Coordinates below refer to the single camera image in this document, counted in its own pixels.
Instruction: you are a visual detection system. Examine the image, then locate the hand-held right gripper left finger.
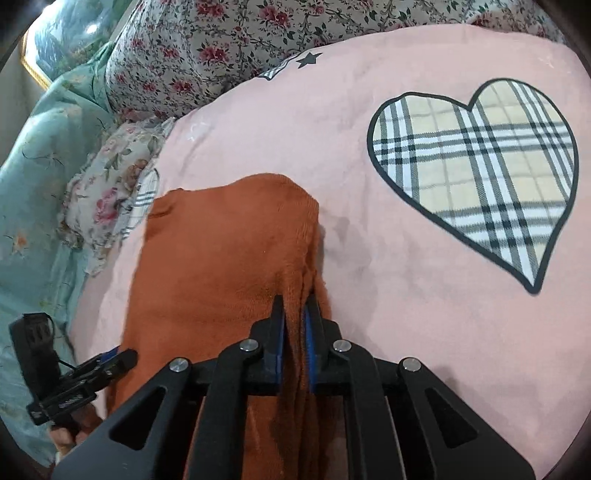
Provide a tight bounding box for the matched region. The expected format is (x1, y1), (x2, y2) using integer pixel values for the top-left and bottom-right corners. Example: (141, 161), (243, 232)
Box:
(51, 295), (287, 480)

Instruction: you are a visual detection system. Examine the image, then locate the floral ruffled pillow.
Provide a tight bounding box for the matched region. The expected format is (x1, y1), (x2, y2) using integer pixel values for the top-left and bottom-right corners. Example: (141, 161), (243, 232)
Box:
(60, 117), (177, 278)

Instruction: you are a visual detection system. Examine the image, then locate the orange knit sweater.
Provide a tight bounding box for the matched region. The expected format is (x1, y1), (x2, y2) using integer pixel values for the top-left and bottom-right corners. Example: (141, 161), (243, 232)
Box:
(105, 173), (352, 480)

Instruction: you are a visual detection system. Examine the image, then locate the gold framed picture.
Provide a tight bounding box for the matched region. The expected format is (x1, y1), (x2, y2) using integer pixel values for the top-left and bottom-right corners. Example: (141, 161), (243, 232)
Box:
(21, 0), (134, 89)

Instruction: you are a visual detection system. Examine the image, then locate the red floral quilt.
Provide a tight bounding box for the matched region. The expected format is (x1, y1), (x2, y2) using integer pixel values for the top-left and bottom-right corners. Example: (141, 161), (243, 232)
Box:
(105, 0), (568, 124)

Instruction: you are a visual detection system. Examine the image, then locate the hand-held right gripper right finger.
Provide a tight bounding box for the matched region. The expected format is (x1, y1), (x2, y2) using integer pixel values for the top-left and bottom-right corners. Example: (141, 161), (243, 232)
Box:
(302, 294), (536, 480)

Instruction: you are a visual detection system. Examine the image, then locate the teal floral bedcover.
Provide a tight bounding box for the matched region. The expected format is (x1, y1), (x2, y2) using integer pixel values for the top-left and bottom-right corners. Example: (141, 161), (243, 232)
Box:
(0, 41), (122, 467)

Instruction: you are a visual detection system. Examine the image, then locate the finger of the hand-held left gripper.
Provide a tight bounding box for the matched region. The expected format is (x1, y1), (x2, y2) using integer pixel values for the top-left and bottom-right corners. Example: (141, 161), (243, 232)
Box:
(74, 349), (139, 386)
(76, 351), (120, 372)

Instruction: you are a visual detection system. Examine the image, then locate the pink bedsheet with plaid hearts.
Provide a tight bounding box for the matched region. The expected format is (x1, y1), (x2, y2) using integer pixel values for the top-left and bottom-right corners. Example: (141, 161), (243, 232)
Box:
(69, 23), (586, 480)

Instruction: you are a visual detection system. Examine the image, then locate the person's left hand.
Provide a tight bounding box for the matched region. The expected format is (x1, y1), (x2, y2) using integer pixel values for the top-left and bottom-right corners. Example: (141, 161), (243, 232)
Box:
(48, 406), (103, 452)

